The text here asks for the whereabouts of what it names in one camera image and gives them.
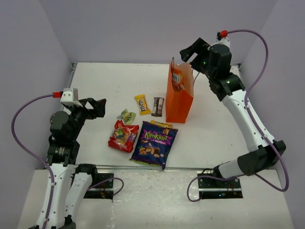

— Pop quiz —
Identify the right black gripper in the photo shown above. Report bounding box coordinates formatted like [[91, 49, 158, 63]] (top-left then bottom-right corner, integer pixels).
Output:
[[180, 37, 216, 81]]

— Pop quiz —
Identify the orange Fox's candy bag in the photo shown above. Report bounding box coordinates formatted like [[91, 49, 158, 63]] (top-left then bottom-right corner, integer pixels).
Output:
[[172, 68, 185, 92]]

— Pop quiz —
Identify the green candy packet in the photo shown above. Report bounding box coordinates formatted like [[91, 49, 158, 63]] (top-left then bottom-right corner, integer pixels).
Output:
[[117, 109, 136, 125]]

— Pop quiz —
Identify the orange paper bag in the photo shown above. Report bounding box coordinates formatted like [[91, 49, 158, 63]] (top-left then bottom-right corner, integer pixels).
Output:
[[165, 58, 194, 124]]

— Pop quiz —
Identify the red gummy candy bag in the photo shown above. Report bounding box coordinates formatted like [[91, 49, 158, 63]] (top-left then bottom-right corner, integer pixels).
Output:
[[108, 120, 139, 153]]

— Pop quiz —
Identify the yellow M&M's small pack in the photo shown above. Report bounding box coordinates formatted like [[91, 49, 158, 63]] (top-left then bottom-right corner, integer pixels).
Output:
[[134, 94, 151, 115]]

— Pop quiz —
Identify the yellow M&M's large pack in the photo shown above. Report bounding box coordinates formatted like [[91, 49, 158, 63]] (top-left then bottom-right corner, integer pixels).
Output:
[[150, 120, 173, 128]]

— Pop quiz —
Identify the brown chocolate bar wrapper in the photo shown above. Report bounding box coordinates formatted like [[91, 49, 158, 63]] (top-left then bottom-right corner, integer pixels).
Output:
[[151, 97, 164, 117]]

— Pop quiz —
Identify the purple Krokant candy bag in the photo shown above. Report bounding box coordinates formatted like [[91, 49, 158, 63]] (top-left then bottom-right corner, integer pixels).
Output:
[[130, 121, 178, 170]]

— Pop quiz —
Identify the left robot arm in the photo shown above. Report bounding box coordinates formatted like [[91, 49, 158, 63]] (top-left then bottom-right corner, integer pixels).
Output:
[[34, 97, 106, 229]]

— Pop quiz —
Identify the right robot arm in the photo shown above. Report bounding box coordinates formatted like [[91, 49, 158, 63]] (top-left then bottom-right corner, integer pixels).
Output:
[[180, 38, 286, 187]]

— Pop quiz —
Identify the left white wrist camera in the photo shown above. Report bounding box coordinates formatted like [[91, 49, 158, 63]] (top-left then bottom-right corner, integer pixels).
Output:
[[60, 88, 80, 106]]

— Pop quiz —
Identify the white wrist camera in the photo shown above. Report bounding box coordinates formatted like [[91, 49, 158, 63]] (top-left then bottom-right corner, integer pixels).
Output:
[[60, 88, 80, 106], [211, 30, 230, 48]]

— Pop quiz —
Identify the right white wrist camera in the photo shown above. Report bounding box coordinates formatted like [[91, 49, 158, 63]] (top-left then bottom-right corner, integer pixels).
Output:
[[211, 30, 230, 48]]

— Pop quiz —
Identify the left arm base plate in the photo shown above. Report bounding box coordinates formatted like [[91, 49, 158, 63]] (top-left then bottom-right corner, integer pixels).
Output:
[[84, 172, 114, 200]]

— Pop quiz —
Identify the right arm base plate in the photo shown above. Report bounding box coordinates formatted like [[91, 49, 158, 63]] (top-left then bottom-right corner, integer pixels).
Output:
[[198, 178, 243, 199]]

